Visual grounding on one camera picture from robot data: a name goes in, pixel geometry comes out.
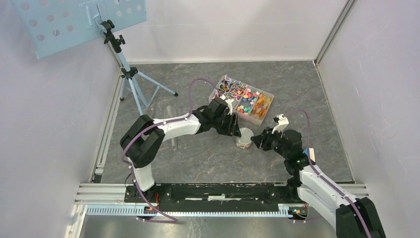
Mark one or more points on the blue white small block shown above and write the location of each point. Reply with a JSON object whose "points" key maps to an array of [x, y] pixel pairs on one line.
{"points": [[310, 152]]}

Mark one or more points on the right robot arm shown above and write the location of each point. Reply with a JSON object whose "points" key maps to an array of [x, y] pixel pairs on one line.
{"points": [[349, 216]]}

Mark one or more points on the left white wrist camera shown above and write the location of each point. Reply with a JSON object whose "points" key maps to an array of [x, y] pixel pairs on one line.
{"points": [[229, 102]]}

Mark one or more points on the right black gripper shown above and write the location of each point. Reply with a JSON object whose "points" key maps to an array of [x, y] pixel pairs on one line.
{"points": [[266, 137]]}

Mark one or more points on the light blue music stand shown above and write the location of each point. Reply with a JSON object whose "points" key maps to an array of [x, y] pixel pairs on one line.
{"points": [[57, 25]]}

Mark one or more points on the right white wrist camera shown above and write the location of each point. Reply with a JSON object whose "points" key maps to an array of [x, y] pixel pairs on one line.
{"points": [[282, 122]]}

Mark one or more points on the silver round jar lid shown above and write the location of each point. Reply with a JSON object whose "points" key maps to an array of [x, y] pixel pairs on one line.
{"points": [[246, 135]]}

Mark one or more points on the clear plastic scoop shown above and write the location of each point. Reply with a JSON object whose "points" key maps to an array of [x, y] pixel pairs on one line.
{"points": [[170, 112]]}

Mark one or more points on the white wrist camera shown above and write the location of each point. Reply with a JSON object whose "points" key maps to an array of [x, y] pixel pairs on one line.
{"points": [[282, 122], [229, 102]]}

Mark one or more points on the clear compartment candy box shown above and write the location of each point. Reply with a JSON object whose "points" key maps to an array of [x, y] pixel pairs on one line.
{"points": [[250, 103]]}

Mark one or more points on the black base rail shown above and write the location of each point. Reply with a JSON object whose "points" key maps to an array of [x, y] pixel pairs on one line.
{"points": [[235, 199]]}

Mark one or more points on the small clear glass jar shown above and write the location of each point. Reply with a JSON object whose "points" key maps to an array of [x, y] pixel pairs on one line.
{"points": [[243, 144]]}

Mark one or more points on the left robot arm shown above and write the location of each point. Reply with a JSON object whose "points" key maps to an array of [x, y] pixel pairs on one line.
{"points": [[141, 143]]}

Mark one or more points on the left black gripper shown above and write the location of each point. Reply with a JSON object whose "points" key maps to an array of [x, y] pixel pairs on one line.
{"points": [[233, 129]]}

